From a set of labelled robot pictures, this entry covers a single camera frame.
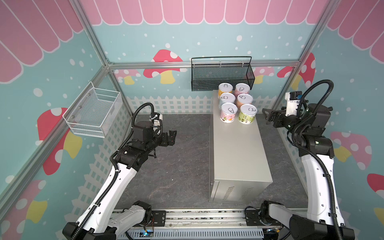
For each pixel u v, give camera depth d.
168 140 0.64
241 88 0.76
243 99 0.72
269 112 0.61
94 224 0.38
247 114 0.65
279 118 0.56
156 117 0.59
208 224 0.73
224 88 0.77
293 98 0.53
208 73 0.97
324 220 0.36
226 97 0.72
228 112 0.66
